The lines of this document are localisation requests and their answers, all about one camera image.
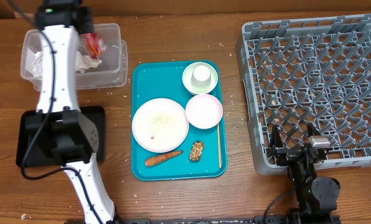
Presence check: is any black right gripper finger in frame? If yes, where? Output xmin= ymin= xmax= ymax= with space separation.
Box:
xmin=269 ymin=124 xmax=283 ymax=149
xmin=307 ymin=123 xmax=321 ymax=137

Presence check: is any red snack wrapper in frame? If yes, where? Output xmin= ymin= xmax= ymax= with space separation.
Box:
xmin=81 ymin=32 xmax=106 ymax=59

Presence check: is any white paper napkin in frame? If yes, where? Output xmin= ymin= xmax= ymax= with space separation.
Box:
xmin=26 ymin=51 xmax=102 ymax=77

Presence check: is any wooden chopstick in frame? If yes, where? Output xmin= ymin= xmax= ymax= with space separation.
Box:
xmin=217 ymin=123 xmax=222 ymax=169

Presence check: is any pink small bowl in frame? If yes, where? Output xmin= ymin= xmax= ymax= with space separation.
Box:
xmin=185 ymin=94 xmax=223 ymax=129

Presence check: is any white cup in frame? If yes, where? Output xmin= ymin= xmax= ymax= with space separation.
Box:
xmin=191 ymin=65 xmax=211 ymax=88

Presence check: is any light green bowl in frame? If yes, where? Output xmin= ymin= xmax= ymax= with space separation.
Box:
xmin=182 ymin=62 xmax=218 ymax=95

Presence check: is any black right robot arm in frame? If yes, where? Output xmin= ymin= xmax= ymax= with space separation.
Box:
xmin=261 ymin=123 xmax=341 ymax=224

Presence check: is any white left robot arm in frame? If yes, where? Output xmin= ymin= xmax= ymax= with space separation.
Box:
xmin=20 ymin=1 xmax=121 ymax=223

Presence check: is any grey dishwasher rack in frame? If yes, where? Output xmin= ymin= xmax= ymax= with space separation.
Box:
xmin=236 ymin=14 xmax=371 ymax=175

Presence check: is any clear plastic bin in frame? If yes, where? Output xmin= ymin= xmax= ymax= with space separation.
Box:
xmin=20 ymin=23 xmax=128 ymax=91

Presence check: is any brown food scrap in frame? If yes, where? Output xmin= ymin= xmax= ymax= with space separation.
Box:
xmin=189 ymin=141 xmax=204 ymax=162

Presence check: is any teal serving tray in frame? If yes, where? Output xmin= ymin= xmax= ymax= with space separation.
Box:
xmin=131 ymin=61 xmax=228 ymax=181

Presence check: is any large pink plate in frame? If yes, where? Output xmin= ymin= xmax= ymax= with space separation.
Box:
xmin=132 ymin=98 xmax=189 ymax=153

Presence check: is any orange carrot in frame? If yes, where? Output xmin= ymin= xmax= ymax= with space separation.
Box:
xmin=144 ymin=151 xmax=183 ymax=167

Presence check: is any black plastic bin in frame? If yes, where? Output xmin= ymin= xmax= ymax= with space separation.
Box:
xmin=16 ymin=106 xmax=106 ymax=167

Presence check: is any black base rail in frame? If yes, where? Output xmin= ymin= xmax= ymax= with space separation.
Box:
xmin=63 ymin=215 xmax=342 ymax=224

